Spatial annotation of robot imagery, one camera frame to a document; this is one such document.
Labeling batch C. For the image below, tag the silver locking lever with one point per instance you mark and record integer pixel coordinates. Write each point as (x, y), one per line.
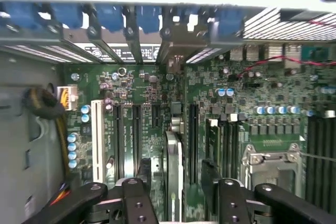
(317, 157)

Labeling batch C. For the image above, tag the blue slot retention clip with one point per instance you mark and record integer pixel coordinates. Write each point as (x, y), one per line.
(231, 20)
(65, 15)
(148, 18)
(109, 16)
(18, 15)

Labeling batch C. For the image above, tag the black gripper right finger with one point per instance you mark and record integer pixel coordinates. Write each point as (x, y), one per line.
(232, 203)

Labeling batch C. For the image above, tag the white expansion slot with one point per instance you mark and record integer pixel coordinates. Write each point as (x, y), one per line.
(96, 142)

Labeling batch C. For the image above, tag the silver power supply unit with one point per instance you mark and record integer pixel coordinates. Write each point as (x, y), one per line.
(15, 129)

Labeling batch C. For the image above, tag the silver CPU socket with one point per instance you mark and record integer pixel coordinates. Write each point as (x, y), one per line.
(270, 158)

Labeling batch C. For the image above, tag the short black expansion slot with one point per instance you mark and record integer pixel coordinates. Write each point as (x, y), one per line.
(156, 115)

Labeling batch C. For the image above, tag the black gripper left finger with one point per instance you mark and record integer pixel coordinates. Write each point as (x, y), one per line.
(136, 203)

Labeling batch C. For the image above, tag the long black expansion slot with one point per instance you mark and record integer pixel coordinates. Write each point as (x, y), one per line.
(137, 140)
(118, 142)
(194, 142)

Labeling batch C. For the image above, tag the open grey PC case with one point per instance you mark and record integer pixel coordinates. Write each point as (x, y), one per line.
(26, 40)

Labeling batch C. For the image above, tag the green motherboard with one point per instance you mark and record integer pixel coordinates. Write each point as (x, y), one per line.
(147, 85)

